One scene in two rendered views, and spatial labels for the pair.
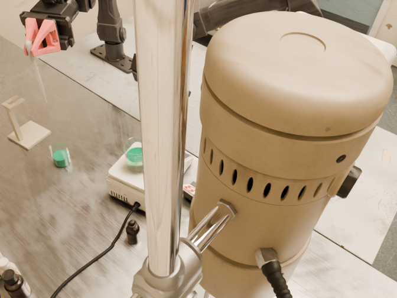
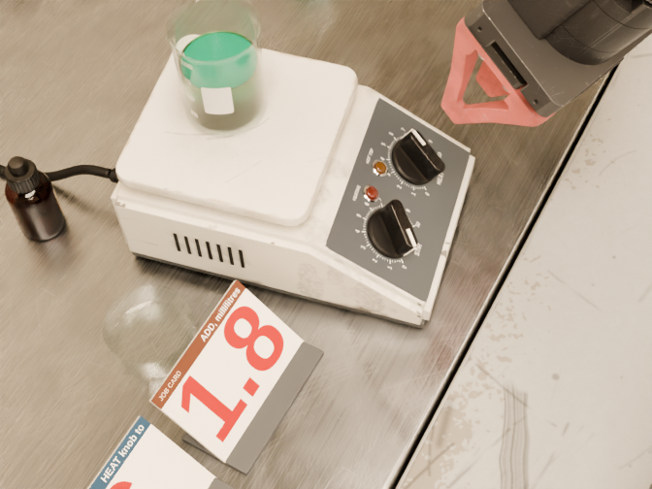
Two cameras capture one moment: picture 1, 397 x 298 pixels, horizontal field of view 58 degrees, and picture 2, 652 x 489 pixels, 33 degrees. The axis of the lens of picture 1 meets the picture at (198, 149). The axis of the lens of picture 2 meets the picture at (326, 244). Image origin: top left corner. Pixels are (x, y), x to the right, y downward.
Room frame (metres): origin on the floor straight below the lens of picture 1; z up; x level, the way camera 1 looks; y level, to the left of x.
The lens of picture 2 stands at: (0.57, -0.30, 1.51)
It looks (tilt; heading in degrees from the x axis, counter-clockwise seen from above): 58 degrees down; 87
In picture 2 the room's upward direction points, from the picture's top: 3 degrees counter-clockwise
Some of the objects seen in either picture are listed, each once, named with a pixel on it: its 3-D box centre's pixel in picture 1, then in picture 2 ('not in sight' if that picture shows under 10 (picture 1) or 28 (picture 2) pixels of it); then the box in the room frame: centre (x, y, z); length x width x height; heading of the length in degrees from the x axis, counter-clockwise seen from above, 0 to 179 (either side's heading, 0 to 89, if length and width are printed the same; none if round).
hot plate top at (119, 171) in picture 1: (143, 166); (240, 124); (0.54, 0.12, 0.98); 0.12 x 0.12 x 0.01; 67
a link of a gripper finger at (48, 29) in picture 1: (35, 40); not in sight; (0.64, 0.35, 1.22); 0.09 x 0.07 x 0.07; 178
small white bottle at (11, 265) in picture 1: (8, 271); not in sight; (0.29, 0.34, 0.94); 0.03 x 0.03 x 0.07
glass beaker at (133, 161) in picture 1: (135, 156); (217, 62); (0.54, 0.14, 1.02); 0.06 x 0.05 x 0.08; 112
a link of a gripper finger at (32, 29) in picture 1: (42, 41); not in sight; (0.64, 0.34, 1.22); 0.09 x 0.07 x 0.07; 178
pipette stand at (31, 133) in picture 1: (23, 117); not in sight; (0.69, 0.47, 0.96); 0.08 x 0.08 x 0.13; 63
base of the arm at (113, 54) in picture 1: (114, 49); not in sight; (1.11, 0.33, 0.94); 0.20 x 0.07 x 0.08; 56
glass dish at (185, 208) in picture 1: (181, 212); (150, 332); (0.48, 0.03, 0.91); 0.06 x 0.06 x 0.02
